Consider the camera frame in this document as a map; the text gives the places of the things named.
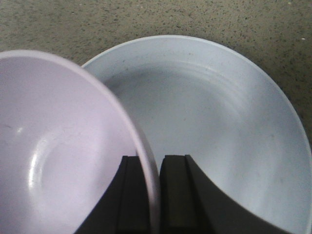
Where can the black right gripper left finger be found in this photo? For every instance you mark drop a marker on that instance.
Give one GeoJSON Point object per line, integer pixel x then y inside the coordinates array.
{"type": "Point", "coordinates": [124, 207]}

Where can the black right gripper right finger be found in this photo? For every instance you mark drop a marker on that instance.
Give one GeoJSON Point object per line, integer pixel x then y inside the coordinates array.
{"type": "Point", "coordinates": [192, 204]}

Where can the purple plastic bowl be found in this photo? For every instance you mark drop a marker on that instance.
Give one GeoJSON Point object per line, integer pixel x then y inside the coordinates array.
{"type": "Point", "coordinates": [63, 134]}

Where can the light blue plastic plate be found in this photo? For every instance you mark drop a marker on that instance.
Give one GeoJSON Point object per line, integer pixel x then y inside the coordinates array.
{"type": "Point", "coordinates": [193, 96]}

